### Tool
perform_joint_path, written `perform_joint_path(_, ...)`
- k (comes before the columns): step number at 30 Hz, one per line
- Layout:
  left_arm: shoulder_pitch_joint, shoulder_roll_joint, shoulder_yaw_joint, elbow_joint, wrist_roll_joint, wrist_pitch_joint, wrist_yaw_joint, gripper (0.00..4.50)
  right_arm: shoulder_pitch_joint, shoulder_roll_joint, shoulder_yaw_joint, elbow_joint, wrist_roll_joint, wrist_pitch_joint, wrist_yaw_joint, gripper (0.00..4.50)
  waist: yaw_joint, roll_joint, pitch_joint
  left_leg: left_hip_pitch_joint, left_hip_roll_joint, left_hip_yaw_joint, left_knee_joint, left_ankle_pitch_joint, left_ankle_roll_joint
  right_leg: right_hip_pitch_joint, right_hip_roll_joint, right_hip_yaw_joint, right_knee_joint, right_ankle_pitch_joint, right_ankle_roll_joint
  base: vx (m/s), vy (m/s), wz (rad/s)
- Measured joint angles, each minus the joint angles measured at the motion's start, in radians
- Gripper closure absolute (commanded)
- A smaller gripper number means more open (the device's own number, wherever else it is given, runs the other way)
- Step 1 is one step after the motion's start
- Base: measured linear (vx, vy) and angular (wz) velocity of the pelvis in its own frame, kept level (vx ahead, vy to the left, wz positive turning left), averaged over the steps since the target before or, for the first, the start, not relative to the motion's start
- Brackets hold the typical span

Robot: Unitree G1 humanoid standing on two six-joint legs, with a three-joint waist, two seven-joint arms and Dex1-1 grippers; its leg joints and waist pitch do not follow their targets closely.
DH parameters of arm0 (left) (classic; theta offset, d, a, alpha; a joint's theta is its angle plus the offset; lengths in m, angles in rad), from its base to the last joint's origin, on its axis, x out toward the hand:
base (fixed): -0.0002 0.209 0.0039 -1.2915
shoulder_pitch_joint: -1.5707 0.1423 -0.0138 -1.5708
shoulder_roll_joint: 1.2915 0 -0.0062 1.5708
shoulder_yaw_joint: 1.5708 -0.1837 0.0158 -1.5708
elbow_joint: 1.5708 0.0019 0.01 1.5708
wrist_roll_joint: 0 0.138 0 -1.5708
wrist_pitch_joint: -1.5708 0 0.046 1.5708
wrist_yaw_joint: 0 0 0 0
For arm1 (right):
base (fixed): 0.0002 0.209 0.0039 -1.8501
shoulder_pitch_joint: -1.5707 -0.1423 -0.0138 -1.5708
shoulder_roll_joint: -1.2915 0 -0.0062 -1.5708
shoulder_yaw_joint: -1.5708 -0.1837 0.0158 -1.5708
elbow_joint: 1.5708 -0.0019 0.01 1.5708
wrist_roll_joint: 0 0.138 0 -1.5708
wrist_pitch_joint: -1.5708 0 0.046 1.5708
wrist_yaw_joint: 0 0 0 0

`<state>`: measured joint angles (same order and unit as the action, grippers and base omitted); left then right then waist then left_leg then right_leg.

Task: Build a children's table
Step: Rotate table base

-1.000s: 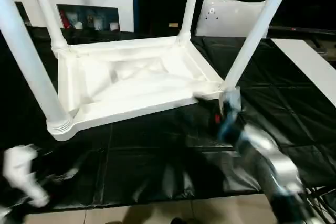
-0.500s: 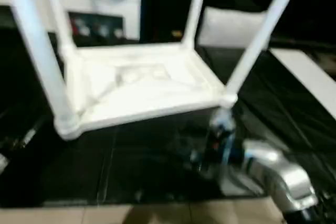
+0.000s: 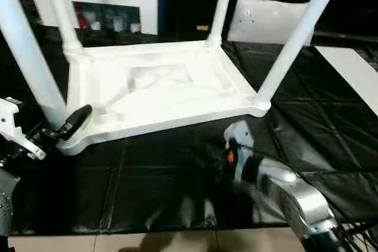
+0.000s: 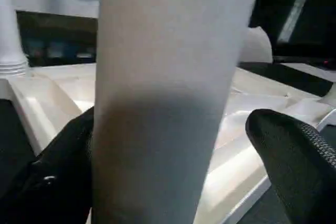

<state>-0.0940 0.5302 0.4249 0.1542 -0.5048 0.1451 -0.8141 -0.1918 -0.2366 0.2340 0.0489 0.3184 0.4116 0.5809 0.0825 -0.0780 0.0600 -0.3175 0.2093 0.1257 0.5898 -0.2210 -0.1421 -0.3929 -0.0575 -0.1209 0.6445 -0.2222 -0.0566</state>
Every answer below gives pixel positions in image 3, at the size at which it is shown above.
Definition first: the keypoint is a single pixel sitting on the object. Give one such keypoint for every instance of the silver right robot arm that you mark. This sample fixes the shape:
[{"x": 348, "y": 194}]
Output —
[{"x": 295, "y": 199}]

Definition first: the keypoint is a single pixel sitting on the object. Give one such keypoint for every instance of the black work mat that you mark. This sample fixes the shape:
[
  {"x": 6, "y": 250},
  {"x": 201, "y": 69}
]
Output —
[{"x": 165, "y": 181}]

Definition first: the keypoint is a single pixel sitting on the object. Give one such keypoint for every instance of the small white jar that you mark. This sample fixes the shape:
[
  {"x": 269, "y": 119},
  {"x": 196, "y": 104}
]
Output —
[{"x": 135, "y": 28}]

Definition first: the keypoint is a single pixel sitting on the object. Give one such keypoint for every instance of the small brown block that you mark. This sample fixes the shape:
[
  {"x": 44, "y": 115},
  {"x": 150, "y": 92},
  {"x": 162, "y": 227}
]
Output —
[{"x": 202, "y": 28}]

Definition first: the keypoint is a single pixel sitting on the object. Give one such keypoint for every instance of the white plastic bag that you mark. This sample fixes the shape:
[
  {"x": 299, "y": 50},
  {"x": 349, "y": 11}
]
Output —
[{"x": 269, "y": 20}]

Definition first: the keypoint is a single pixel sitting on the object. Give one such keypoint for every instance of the flat white board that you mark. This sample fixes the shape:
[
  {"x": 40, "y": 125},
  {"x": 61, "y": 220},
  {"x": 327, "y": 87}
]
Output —
[{"x": 351, "y": 75}]

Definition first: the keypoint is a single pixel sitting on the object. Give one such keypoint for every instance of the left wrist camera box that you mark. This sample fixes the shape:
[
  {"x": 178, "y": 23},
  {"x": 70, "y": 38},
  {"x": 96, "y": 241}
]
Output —
[{"x": 15, "y": 128}]

